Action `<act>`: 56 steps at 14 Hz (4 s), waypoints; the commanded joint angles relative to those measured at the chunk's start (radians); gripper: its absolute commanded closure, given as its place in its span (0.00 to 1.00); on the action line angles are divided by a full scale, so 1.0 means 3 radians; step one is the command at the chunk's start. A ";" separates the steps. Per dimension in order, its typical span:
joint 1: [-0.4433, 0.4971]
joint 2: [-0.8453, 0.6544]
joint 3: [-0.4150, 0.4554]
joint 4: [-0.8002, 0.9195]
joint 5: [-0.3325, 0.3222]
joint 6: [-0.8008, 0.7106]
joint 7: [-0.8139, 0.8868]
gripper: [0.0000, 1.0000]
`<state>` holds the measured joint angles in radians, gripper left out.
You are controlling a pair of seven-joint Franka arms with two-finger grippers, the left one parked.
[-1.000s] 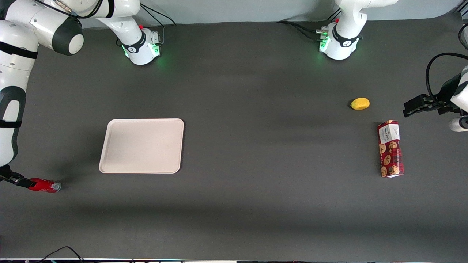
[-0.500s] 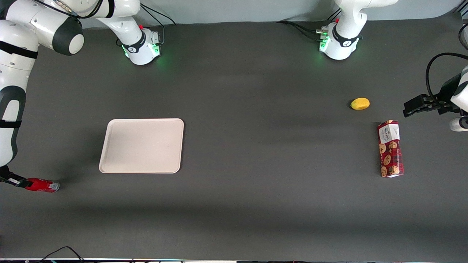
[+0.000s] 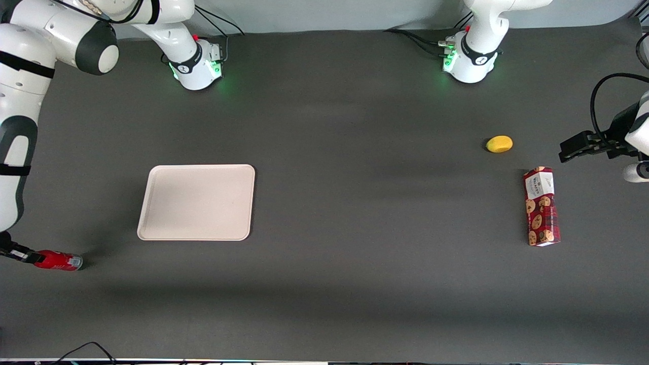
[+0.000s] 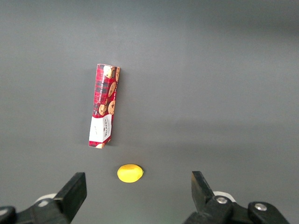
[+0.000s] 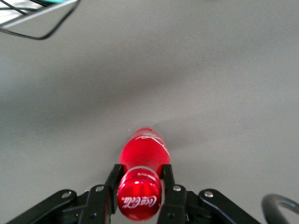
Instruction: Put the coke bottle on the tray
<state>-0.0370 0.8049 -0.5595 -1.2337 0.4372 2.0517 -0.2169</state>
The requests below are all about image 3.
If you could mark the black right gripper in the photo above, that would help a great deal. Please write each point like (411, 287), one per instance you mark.
(11, 250)

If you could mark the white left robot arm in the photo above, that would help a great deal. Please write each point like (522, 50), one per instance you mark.
(481, 30)

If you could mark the beige plastic tray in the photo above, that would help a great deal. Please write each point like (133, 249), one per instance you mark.
(196, 202)

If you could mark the red coke bottle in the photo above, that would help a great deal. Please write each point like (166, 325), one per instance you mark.
(60, 260)

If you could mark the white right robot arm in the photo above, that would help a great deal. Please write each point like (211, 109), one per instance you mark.
(25, 101)

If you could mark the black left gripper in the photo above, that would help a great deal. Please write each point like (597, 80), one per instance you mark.
(619, 125)

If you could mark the dark grey table mat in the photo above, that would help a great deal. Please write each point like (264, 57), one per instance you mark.
(355, 228)

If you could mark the red cookie box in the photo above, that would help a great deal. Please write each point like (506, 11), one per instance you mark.
(541, 208)

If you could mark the yellow lemon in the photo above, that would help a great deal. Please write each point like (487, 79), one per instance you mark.
(499, 144)

